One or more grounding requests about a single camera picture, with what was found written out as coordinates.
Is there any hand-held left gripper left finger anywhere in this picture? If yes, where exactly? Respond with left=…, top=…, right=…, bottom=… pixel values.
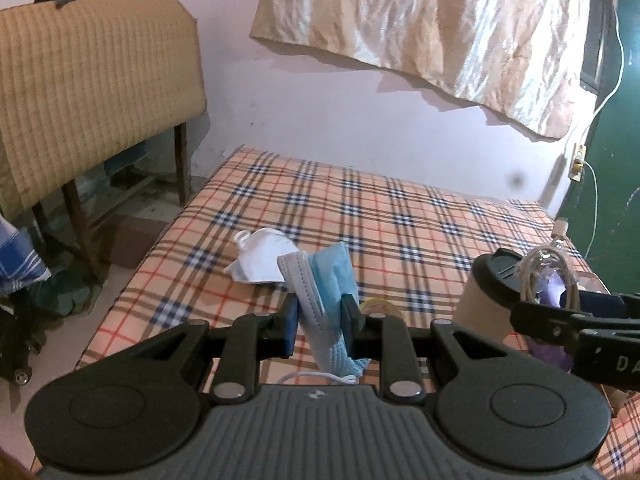
left=95, top=291, right=301, bottom=406

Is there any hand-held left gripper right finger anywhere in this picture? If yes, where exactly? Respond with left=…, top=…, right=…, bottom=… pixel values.
left=341, top=293, right=521, bottom=403

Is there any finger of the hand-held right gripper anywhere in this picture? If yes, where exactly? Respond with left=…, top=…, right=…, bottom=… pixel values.
left=560, top=291, right=640, bottom=319
left=510, top=301, right=640, bottom=346

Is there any blue face mask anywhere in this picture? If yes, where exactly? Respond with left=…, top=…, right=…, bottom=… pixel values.
left=276, top=241, right=372, bottom=388

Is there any white face mask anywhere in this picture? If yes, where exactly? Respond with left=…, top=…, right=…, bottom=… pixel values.
left=223, top=227, right=301, bottom=286

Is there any clear tape roll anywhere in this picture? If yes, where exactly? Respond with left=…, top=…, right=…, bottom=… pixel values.
left=357, top=297, right=403, bottom=318

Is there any purple tissue pack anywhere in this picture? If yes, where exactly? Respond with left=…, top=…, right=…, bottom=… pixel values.
left=527, top=265, right=581, bottom=373

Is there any beige cup with black lid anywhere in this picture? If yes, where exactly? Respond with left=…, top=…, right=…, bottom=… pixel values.
left=452, top=248, right=531, bottom=331

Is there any green door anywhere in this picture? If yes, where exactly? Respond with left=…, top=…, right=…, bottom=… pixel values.
left=555, top=0, right=640, bottom=291

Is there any dark wooden chair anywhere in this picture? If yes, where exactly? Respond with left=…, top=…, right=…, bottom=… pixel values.
left=30, top=0, right=193, bottom=281

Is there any dark green cloth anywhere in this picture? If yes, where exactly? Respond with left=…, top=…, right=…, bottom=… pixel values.
left=35, top=265, right=108, bottom=318

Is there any dark window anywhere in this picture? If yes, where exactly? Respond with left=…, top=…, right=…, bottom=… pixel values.
left=579, top=0, right=618, bottom=95

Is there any black metal stand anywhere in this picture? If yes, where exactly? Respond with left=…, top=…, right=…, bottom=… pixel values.
left=0, top=290, right=51, bottom=386

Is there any blue plaid cloth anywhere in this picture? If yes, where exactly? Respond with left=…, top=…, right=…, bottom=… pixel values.
left=0, top=215, right=51, bottom=296

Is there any cream satin curtain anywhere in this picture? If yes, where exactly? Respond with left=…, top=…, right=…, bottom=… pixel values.
left=250, top=0, right=611, bottom=140

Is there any white charger cable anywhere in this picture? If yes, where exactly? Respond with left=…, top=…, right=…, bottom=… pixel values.
left=577, top=7, right=626, bottom=262

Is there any wall power socket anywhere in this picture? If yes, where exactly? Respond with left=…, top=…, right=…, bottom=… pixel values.
left=570, top=142, right=587, bottom=181

